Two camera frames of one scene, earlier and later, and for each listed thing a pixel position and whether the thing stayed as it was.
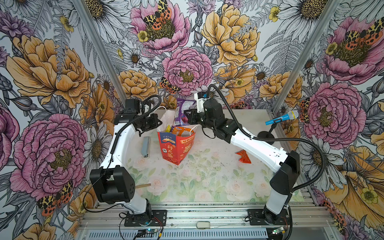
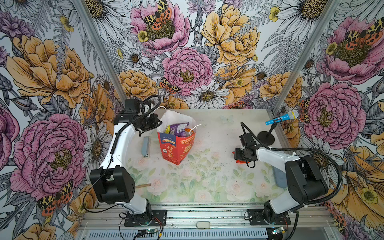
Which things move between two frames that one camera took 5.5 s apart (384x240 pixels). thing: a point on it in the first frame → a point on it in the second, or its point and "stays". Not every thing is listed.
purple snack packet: [182, 105] → [179, 129]
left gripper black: [155, 122] stays
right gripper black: [191, 118] → [237, 155]
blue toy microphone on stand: [292, 115] stays
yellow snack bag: [168, 129] stays
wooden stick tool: [142, 185] stays
